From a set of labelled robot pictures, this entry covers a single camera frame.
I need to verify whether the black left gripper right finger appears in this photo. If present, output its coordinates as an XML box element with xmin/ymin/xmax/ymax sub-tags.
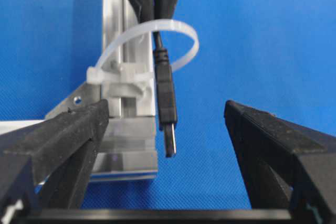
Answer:
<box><xmin>224</xmin><ymin>100</ymin><xmax>335</xmax><ymax>223</ymax></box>

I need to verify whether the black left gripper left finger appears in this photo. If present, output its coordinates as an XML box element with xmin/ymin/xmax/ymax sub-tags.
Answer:
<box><xmin>1</xmin><ymin>100</ymin><xmax>109</xmax><ymax>223</ymax></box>

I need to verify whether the black usb cable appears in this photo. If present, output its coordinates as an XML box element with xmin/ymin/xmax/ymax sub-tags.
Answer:
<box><xmin>152</xmin><ymin>31</ymin><xmax>178</xmax><ymax>158</ymax></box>

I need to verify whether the white zip tie loop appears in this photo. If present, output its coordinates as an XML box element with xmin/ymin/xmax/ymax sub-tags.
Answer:
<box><xmin>86</xmin><ymin>18</ymin><xmax>200</xmax><ymax>86</ymax></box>

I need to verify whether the silver corner bracket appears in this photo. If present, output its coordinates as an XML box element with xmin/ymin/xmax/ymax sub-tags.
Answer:
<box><xmin>45</xmin><ymin>82</ymin><xmax>101</xmax><ymax>120</ymax></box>

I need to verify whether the aluminium extrusion frame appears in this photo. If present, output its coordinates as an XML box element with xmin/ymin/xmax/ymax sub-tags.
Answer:
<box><xmin>0</xmin><ymin>0</ymin><xmax>158</xmax><ymax>183</ymax></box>

